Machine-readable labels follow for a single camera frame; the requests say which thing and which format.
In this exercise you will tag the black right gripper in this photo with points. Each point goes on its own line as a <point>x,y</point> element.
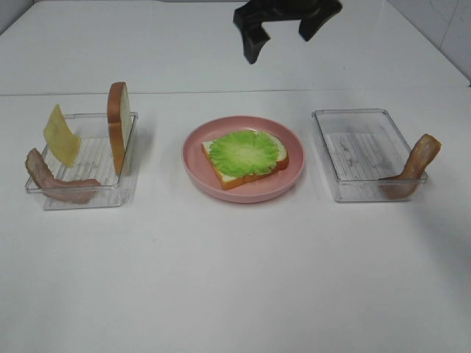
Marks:
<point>313,15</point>

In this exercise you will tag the green lettuce leaf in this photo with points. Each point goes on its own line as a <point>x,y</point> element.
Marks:
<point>242,153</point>

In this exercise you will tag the bread slice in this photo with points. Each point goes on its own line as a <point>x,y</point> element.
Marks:
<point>119,122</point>
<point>229,182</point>

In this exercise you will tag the bacon strip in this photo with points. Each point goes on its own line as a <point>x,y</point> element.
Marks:
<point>416,165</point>
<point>55,184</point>

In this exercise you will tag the clear right plastic tray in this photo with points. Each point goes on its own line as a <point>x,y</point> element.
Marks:
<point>362,151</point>

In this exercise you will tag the clear plastic tray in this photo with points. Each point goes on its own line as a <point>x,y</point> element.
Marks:
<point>362,151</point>
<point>94,161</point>

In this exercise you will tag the pink round plate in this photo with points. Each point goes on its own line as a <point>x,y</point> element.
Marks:
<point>202,175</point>

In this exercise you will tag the clear left plastic tray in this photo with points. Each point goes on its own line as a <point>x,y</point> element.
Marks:
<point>94,161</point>

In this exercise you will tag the yellow cheese slice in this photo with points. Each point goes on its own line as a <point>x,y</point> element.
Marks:
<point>63,144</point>

